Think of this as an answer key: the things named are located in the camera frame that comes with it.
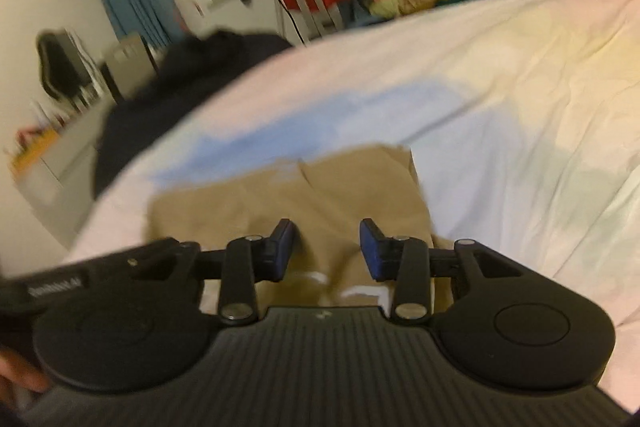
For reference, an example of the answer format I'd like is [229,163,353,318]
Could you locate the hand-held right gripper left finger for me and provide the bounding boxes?
[120,218,294,327]

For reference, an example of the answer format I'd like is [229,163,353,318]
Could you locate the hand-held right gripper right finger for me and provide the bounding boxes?
[360,217,527,324]

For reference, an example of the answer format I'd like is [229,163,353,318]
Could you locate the tan t-shirt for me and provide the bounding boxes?
[150,146,453,309]

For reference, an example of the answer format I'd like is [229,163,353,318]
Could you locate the person's left hand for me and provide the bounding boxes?
[0,347,51,395]

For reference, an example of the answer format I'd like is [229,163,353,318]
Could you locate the orange box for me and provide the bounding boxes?
[9,129,62,174]

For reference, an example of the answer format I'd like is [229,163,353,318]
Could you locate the dark navy jacket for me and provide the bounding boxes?
[92,29,297,198]

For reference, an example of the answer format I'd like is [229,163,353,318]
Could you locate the white bed blanket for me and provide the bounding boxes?
[67,0,640,413]

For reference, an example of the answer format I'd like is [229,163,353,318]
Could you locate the black office chair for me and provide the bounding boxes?
[35,29,97,108]

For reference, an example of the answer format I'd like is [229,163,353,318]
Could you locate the grey box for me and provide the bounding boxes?
[101,32,157,104]

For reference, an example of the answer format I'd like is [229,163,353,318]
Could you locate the yellow-green garment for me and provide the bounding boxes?
[367,0,402,20]

